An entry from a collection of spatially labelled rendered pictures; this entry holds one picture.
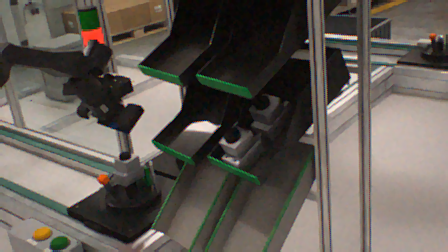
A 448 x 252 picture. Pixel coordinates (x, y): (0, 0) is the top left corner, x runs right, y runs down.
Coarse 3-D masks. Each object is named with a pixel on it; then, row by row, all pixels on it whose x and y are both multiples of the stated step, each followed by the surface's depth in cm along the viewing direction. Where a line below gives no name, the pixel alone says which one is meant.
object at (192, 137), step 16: (192, 80) 115; (192, 96) 116; (208, 96) 118; (224, 96) 116; (192, 112) 117; (208, 112) 114; (224, 112) 106; (176, 128) 115; (192, 128) 113; (208, 128) 110; (224, 128) 107; (160, 144) 110; (176, 144) 111; (192, 144) 109; (208, 144) 105; (192, 160) 103
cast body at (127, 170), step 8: (128, 152) 135; (120, 160) 134; (128, 160) 133; (136, 160) 135; (120, 168) 134; (128, 168) 133; (136, 168) 135; (120, 176) 133; (128, 176) 134; (136, 176) 136; (120, 184) 135; (128, 184) 134
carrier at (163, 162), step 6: (156, 156) 160; (162, 156) 159; (168, 156) 159; (156, 162) 156; (162, 162) 156; (168, 162) 155; (174, 162) 155; (180, 162) 152; (156, 168) 153; (162, 168) 152; (168, 168) 152; (174, 168) 152; (180, 168) 151; (162, 174) 151; (168, 174) 149; (174, 174) 148
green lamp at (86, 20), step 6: (78, 12) 140; (84, 12) 139; (90, 12) 139; (96, 12) 141; (84, 18) 140; (90, 18) 140; (96, 18) 141; (84, 24) 140; (90, 24) 140; (96, 24) 141; (84, 30) 141; (90, 30) 141
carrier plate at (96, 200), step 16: (160, 176) 148; (96, 192) 144; (80, 208) 138; (96, 208) 137; (160, 208) 134; (96, 224) 131; (112, 224) 129; (128, 224) 129; (144, 224) 128; (128, 240) 125
